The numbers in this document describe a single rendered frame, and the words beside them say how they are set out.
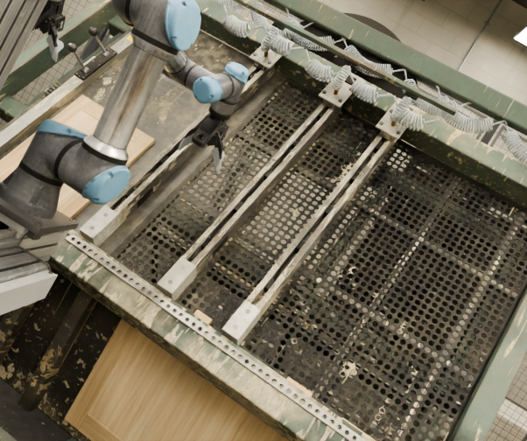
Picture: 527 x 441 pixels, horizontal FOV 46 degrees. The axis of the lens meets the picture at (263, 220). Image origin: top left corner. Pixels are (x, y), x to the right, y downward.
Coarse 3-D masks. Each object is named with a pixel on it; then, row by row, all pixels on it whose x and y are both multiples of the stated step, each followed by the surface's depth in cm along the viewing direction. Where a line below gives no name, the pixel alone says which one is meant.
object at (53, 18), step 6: (48, 0) 198; (54, 6) 203; (60, 6) 205; (54, 12) 205; (60, 12) 207; (48, 18) 202; (54, 18) 203; (60, 18) 206; (42, 24) 203; (48, 24) 202; (54, 24) 207; (42, 30) 204; (48, 30) 203; (60, 30) 209
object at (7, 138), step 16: (112, 48) 257; (128, 48) 259; (112, 64) 256; (80, 80) 246; (48, 96) 240; (64, 96) 241; (32, 112) 235; (48, 112) 238; (16, 128) 230; (32, 128) 235; (0, 144) 226
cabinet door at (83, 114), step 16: (80, 96) 244; (64, 112) 239; (80, 112) 240; (96, 112) 240; (80, 128) 236; (128, 144) 233; (144, 144) 233; (0, 160) 224; (16, 160) 225; (128, 160) 229; (0, 176) 221; (64, 192) 219; (64, 208) 215; (80, 208) 216
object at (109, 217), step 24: (264, 48) 247; (264, 72) 252; (240, 96) 244; (192, 144) 230; (144, 168) 221; (168, 168) 224; (144, 192) 218; (96, 216) 208; (120, 216) 212; (96, 240) 206
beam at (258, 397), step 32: (64, 256) 202; (96, 288) 197; (128, 288) 197; (128, 320) 199; (160, 320) 192; (192, 352) 187; (224, 384) 184; (256, 384) 183; (288, 384) 184; (256, 416) 188; (288, 416) 179
